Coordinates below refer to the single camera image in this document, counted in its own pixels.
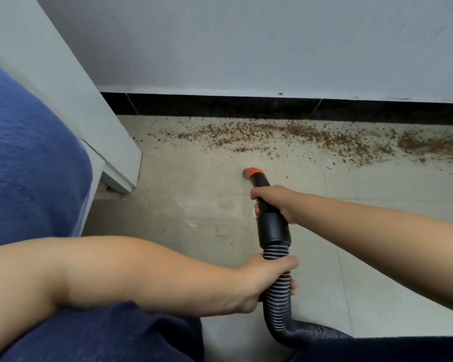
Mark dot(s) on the blue floral bed blanket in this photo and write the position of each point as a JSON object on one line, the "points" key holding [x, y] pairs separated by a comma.
{"points": [[30, 165]]}

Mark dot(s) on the person's dark left trouser leg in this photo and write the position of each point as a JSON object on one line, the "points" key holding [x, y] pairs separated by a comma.
{"points": [[117, 335]]}

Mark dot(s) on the person's right forearm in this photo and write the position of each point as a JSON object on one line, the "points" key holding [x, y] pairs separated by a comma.
{"points": [[381, 245]]}

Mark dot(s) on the person's right hand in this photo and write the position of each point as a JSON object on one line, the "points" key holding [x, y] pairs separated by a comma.
{"points": [[279, 197]]}

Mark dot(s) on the person's dark right trouser leg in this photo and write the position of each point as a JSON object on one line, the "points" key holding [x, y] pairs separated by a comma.
{"points": [[381, 350]]}

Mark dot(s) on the brown dirt debris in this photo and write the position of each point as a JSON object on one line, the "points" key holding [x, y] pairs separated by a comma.
{"points": [[324, 137]]}

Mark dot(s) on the white bed frame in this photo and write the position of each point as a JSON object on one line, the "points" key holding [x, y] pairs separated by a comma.
{"points": [[79, 90]]}

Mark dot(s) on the person's left forearm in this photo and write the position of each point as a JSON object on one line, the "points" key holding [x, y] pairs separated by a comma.
{"points": [[117, 275]]}

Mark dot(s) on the black skirting board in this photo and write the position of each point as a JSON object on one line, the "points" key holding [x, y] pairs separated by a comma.
{"points": [[249, 107]]}

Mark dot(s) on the person's dark trouser leg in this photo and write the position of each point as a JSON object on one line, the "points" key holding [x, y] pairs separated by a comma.
{"points": [[117, 335], [381, 350]]}

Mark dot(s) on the person's left hand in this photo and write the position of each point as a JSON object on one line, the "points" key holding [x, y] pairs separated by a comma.
{"points": [[253, 286]]}

